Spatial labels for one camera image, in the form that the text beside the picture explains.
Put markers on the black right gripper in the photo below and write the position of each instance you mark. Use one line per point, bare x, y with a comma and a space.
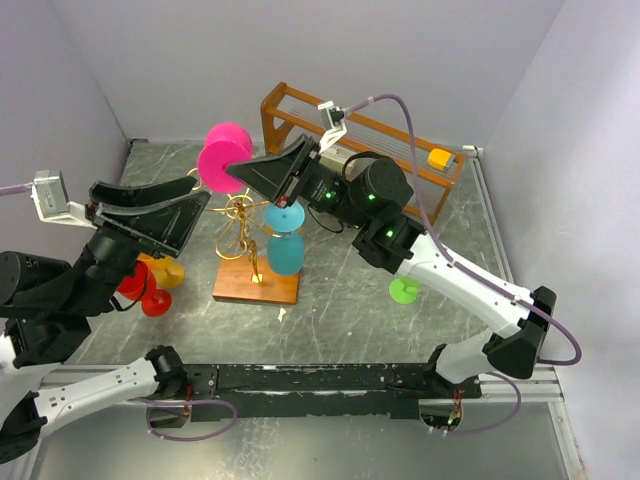
276, 175

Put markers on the wooden rack base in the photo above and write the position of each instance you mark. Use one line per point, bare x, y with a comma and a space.
234, 282

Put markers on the blue plastic wine glass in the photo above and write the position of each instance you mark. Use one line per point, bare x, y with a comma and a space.
285, 248

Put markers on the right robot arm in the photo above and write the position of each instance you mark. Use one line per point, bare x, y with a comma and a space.
373, 203

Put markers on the small white card box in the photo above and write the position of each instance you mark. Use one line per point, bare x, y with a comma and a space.
335, 158

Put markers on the aluminium frame rail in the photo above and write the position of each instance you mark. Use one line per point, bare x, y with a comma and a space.
543, 385

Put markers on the green plastic wine glass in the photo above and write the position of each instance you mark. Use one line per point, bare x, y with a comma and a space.
403, 290

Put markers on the yellow grey box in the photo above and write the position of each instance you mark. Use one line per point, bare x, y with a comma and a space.
440, 159

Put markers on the gold wire glass rack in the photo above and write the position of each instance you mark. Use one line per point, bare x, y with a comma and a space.
235, 241

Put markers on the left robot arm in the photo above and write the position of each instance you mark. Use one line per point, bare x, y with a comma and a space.
46, 303

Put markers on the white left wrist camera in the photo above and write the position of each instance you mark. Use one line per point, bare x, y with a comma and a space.
52, 203

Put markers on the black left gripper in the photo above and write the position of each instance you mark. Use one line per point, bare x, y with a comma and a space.
165, 226

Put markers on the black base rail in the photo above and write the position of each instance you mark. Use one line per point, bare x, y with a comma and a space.
394, 390

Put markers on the red plastic wine glass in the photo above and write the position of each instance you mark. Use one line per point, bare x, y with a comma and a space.
141, 287

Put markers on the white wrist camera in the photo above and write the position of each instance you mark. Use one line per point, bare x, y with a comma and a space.
333, 118
52, 203

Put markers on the pink plastic wine glass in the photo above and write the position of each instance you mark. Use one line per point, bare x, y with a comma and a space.
225, 144

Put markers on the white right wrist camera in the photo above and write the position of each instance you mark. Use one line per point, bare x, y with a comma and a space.
333, 118

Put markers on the wooden shelf rack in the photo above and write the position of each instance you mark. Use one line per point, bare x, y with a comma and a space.
286, 113

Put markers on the orange plastic wine glass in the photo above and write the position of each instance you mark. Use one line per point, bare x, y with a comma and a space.
166, 271

